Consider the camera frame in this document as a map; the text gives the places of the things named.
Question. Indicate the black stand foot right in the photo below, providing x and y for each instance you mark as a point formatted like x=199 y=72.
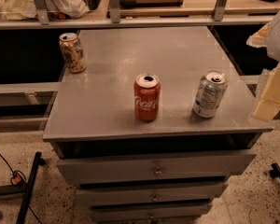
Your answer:
x=275 y=171

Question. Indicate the white green soda can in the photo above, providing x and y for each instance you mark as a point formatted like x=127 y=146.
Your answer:
x=211 y=90

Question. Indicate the bottom drawer with knob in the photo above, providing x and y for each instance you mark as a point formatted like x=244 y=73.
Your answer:
x=149 y=211

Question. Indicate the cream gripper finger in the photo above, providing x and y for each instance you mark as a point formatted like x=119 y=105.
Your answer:
x=259 y=38
x=267 y=103

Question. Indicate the red coke can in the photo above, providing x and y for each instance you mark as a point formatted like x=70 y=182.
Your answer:
x=147 y=90

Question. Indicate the orange patterned can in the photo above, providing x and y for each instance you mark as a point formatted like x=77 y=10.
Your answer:
x=72 y=52

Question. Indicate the grey metal rail frame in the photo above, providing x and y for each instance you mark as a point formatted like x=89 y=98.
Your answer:
x=192 y=12

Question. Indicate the drawer with knob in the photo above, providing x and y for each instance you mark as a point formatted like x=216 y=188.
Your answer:
x=149 y=211
x=155 y=166
x=156 y=193

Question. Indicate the black metal stand leg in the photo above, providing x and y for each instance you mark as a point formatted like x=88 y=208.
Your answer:
x=27 y=194

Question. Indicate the middle drawer with knob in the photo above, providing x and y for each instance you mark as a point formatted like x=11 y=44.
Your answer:
x=156 y=193

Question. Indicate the top drawer with knob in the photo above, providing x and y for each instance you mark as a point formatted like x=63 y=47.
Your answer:
x=155 y=166

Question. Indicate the grey drawer cabinet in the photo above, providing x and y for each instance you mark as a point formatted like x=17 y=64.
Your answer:
x=154 y=126

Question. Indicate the white cloth bag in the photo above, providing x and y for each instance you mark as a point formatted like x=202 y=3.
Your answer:
x=17 y=10

